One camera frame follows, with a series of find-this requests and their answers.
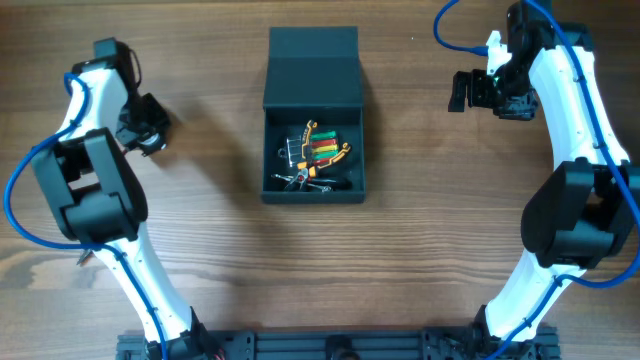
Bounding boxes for black red screwdriver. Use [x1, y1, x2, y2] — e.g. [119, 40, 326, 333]
[297, 175, 352, 191]

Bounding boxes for clear case coloured screwdrivers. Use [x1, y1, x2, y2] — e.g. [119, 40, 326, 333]
[277, 131, 341, 167]

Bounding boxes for black box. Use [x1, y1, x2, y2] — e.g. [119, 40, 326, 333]
[261, 27, 366, 204]

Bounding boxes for red handled cutters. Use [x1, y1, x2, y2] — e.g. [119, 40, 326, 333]
[76, 250, 93, 266]

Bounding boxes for orange black pliers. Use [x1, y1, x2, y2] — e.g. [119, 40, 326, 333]
[272, 120, 352, 193]

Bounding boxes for silver L-shaped socket wrench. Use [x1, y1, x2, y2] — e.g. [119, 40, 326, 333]
[271, 174, 332, 193]

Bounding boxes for round white tape measure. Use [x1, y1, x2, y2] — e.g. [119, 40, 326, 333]
[138, 133, 166, 156]

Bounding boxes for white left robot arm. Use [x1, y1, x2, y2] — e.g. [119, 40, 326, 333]
[32, 38, 223, 359]

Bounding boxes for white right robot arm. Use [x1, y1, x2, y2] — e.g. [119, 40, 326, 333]
[448, 1, 639, 359]

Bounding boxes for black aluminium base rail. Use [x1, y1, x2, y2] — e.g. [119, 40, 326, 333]
[115, 327, 562, 360]

